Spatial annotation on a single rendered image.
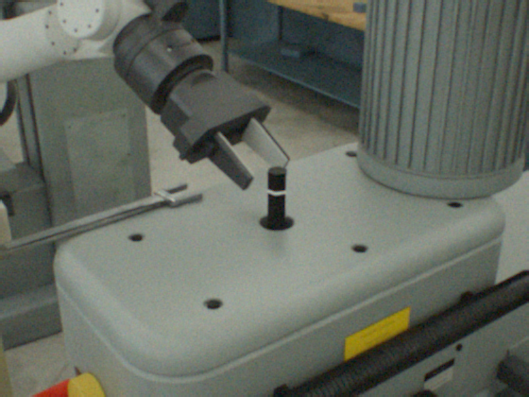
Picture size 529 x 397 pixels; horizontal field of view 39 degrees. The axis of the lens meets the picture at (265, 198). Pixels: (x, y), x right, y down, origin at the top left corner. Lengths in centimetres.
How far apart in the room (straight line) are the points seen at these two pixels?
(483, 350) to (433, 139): 30
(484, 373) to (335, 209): 34
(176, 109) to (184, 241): 14
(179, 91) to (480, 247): 37
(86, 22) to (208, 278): 31
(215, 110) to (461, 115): 26
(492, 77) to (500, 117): 5
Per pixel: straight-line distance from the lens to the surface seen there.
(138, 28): 83
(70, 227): 80
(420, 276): 79
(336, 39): 718
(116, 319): 68
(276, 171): 77
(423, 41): 81
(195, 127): 76
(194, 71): 81
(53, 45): 92
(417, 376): 90
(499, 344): 104
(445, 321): 82
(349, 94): 618
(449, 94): 83
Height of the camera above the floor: 228
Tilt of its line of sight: 27 degrees down
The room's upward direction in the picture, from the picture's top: straight up
